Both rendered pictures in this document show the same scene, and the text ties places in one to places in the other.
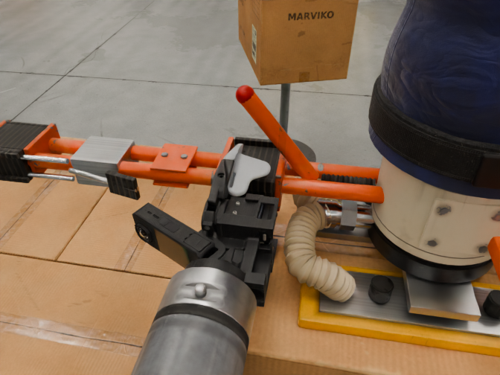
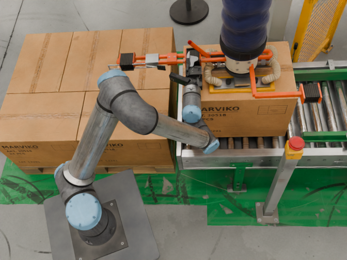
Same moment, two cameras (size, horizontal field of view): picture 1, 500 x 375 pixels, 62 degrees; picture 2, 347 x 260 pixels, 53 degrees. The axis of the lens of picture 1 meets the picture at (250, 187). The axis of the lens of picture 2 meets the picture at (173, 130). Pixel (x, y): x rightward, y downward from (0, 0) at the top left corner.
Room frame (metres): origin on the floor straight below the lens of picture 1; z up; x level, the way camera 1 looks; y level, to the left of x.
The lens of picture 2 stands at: (-0.79, 0.14, 2.47)
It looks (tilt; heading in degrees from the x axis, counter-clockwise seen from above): 59 degrees down; 1
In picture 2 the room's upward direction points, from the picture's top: 11 degrees counter-clockwise
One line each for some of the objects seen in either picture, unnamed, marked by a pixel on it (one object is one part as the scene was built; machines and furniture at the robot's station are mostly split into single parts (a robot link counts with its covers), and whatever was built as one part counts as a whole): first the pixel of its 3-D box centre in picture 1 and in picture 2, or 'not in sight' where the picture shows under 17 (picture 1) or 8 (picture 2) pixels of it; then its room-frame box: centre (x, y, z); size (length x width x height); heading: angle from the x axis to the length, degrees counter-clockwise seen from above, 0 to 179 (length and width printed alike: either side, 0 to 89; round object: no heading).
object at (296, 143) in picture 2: not in sight; (296, 144); (-0.11, -0.38, 1.02); 0.07 x 0.07 x 0.04
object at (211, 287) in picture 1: (207, 308); (191, 92); (0.24, 0.04, 1.08); 0.09 x 0.05 x 0.10; 79
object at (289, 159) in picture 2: not in sight; (278, 186); (-0.11, -0.38, 0.50); 0.07 x 0.07 x 1.00; 80
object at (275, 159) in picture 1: (253, 172); (192, 58); (0.46, 0.00, 1.08); 0.10 x 0.08 x 0.06; 170
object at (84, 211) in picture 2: not in sight; (86, 213); (-0.23, 0.62, 0.95); 0.17 x 0.15 x 0.18; 20
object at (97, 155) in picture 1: (106, 161); (152, 60); (0.50, 0.21, 1.07); 0.07 x 0.07 x 0.04; 80
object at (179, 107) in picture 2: not in sight; (180, 109); (0.49, 0.10, 0.58); 0.70 x 0.03 x 0.06; 170
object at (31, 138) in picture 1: (21, 147); (127, 60); (0.52, 0.34, 1.08); 0.08 x 0.07 x 0.05; 80
